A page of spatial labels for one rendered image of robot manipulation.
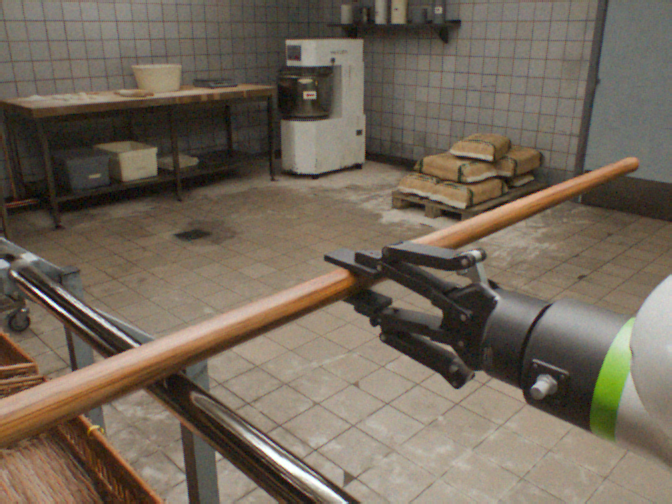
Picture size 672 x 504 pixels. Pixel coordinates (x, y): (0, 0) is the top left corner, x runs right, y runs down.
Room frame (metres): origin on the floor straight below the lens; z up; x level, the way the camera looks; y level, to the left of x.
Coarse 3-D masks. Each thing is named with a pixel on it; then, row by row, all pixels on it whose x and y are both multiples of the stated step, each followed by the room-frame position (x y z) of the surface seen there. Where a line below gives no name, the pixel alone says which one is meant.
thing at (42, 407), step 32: (544, 192) 0.86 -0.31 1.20; (576, 192) 0.92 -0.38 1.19; (480, 224) 0.72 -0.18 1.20; (512, 224) 0.78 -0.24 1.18; (320, 288) 0.51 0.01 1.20; (352, 288) 0.54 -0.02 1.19; (224, 320) 0.44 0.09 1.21; (256, 320) 0.45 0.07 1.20; (288, 320) 0.48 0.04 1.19; (128, 352) 0.39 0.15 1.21; (160, 352) 0.39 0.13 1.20; (192, 352) 0.41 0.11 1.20; (64, 384) 0.35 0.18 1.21; (96, 384) 0.35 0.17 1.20; (128, 384) 0.37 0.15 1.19; (0, 416) 0.31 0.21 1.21; (32, 416) 0.32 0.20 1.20; (64, 416) 0.33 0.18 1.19; (0, 448) 0.31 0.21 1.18
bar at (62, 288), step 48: (0, 240) 1.07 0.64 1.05; (0, 288) 0.65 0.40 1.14; (48, 288) 0.58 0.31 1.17; (96, 336) 0.48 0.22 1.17; (144, 336) 0.76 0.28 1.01; (192, 384) 0.39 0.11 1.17; (192, 432) 0.79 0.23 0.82; (240, 432) 0.34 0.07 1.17; (192, 480) 0.80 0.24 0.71; (288, 480) 0.29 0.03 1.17
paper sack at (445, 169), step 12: (432, 156) 4.82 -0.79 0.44; (420, 168) 4.80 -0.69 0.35; (432, 168) 4.70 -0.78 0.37; (444, 168) 4.60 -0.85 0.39; (456, 168) 4.50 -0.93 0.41; (468, 168) 4.47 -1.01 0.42; (480, 168) 4.53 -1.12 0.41; (492, 168) 4.60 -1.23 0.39; (456, 180) 4.50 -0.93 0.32; (468, 180) 4.40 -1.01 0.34
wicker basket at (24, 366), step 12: (0, 336) 1.29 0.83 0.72; (0, 348) 1.31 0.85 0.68; (12, 348) 1.24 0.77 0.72; (0, 360) 1.33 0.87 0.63; (12, 360) 1.25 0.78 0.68; (24, 360) 1.17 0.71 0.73; (0, 372) 1.10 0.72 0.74; (12, 372) 1.11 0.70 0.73; (24, 372) 1.13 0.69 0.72; (36, 372) 1.15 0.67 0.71
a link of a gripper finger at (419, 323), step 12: (396, 312) 0.53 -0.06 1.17; (408, 312) 0.52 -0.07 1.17; (420, 312) 0.52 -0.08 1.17; (372, 324) 0.52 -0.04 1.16; (384, 324) 0.52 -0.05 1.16; (396, 324) 0.51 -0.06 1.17; (408, 324) 0.50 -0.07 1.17; (420, 324) 0.49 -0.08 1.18; (432, 324) 0.49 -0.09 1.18; (432, 336) 0.47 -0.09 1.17; (444, 336) 0.47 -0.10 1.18; (456, 336) 0.45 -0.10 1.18; (468, 336) 0.45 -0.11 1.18; (456, 348) 0.45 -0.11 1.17
